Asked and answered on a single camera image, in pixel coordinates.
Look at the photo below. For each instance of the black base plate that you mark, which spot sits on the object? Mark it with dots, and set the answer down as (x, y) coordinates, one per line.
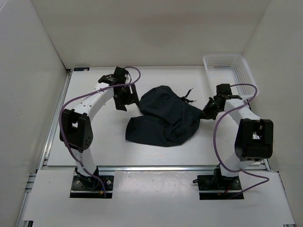
(94, 191)
(217, 187)

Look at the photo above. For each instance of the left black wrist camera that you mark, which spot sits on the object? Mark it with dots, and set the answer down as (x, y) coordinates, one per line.
(122, 75)

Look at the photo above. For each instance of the dark navy shorts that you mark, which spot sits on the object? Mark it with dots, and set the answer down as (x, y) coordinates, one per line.
(167, 120)

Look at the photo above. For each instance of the white plastic perforated basket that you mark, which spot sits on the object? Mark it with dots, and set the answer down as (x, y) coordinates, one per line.
(230, 69)

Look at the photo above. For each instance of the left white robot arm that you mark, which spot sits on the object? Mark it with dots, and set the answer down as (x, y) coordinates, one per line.
(75, 124)

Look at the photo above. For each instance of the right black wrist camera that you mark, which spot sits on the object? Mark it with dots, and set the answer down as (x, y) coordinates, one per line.
(223, 90)

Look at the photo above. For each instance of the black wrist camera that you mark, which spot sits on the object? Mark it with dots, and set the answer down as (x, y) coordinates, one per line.
(223, 90)
(122, 75)

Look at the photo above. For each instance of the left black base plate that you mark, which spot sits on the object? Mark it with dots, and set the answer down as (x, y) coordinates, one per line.
(94, 191)

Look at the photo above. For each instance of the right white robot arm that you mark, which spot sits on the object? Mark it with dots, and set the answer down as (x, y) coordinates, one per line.
(254, 138)

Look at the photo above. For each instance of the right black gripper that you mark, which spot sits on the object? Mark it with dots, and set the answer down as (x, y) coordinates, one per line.
(206, 112)

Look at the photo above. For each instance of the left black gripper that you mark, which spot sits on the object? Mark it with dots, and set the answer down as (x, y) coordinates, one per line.
(132, 99)

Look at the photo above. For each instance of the small blue label sticker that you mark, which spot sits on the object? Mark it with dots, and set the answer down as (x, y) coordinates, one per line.
(81, 69)

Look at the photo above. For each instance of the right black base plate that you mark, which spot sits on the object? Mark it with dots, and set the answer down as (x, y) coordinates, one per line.
(217, 187)

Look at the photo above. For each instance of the aluminium frame rail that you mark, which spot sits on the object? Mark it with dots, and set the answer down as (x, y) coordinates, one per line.
(44, 153)

